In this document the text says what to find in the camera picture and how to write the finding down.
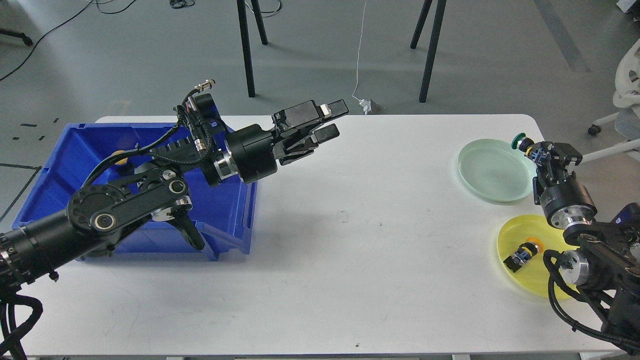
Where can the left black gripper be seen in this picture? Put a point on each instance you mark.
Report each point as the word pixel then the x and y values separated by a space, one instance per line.
pixel 256 153

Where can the white office chair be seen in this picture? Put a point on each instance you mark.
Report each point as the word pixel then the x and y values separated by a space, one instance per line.
pixel 626 98

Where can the black stand legs right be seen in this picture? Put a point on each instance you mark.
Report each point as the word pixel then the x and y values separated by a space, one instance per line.
pixel 435 35

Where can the blue plastic bin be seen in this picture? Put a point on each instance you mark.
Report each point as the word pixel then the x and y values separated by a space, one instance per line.
pixel 223 215

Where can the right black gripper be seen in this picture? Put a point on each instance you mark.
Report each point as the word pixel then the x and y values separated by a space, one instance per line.
pixel 565 202

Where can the pale green plate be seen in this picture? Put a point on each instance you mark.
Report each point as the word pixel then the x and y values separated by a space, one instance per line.
pixel 492 170

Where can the yellow push button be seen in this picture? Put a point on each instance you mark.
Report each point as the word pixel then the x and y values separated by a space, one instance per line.
pixel 124 161
pixel 525 252

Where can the black stand legs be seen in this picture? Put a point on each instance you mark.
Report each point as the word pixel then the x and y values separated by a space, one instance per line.
pixel 435 35
pixel 245 39

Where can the black stand legs left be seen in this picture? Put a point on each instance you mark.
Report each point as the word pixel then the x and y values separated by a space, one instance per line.
pixel 245 39

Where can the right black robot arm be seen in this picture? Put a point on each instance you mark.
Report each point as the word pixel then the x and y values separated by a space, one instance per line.
pixel 602 269

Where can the yellow plate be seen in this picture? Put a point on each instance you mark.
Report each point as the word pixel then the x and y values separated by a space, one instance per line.
pixel 533 276

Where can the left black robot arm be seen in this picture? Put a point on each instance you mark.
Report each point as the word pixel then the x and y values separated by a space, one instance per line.
pixel 132 187

